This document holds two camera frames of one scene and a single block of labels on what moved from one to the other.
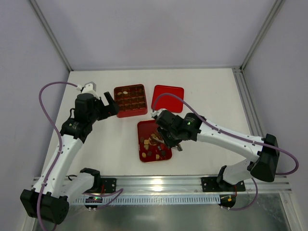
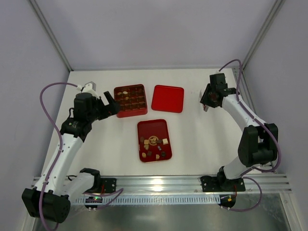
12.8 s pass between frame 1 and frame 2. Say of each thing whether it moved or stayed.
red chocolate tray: stayed
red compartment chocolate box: stayed
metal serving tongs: moved
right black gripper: moved
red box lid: stayed
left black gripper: stayed
